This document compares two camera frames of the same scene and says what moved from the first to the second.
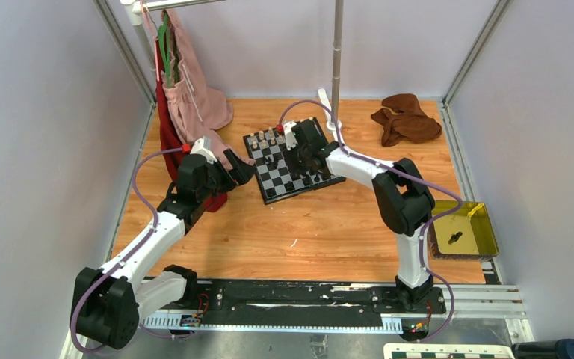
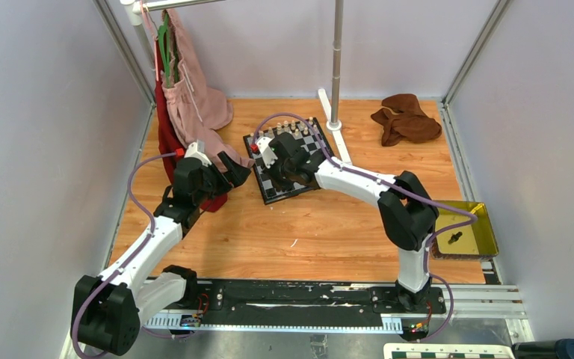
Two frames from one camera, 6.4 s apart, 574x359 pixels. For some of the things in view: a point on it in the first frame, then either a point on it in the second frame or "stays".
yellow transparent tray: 466,234 stays
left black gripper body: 220,180 stays
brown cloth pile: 405,120 stays
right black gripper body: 297,158 to 281,175
